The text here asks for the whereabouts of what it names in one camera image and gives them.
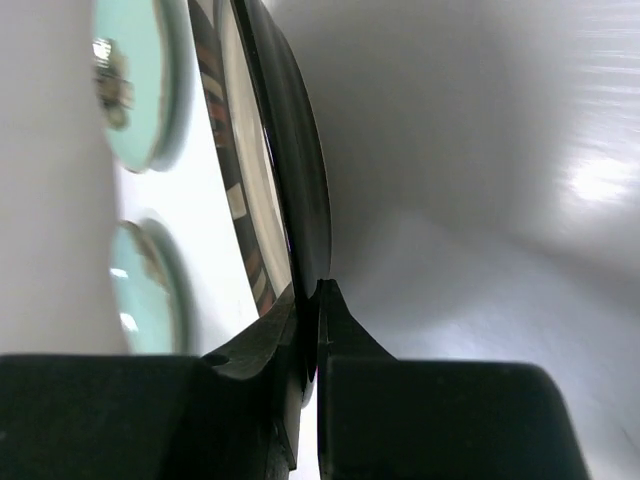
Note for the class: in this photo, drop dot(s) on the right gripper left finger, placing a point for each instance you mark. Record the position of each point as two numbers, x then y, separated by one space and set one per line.
231 414

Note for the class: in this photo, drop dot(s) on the mint floral plate front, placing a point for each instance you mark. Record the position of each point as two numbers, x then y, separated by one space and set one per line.
148 292

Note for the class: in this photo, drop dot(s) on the mint floral plate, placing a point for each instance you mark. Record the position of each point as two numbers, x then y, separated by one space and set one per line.
148 292
138 53

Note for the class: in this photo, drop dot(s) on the mint floral plate back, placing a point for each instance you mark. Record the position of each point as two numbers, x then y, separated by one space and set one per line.
138 53

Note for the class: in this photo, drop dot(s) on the black rim beige plate back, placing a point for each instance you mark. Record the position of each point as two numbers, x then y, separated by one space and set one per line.
268 149

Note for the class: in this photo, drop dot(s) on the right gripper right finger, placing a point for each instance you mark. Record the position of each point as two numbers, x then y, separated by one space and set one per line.
384 418

